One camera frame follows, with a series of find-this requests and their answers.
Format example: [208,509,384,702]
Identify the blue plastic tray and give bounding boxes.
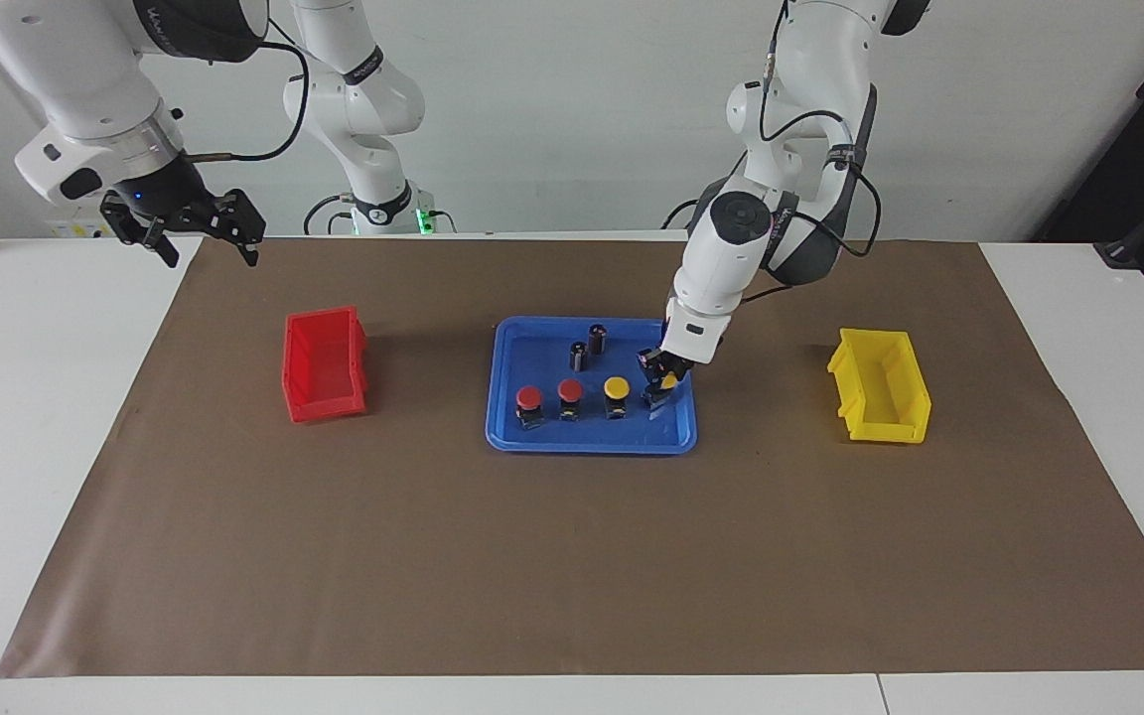
[485,316,699,456]

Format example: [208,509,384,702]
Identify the red plastic bin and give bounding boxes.
[281,306,368,424]

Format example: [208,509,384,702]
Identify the yellow plastic bin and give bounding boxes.
[827,328,932,444]

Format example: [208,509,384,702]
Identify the brown paper table mat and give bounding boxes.
[0,236,1144,679]

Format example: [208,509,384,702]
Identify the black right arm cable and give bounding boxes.
[185,15,311,165]

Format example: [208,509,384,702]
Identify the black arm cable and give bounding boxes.
[185,15,311,165]
[739,0,883,304]

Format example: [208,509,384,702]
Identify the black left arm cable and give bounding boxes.
[739,0,883,304]

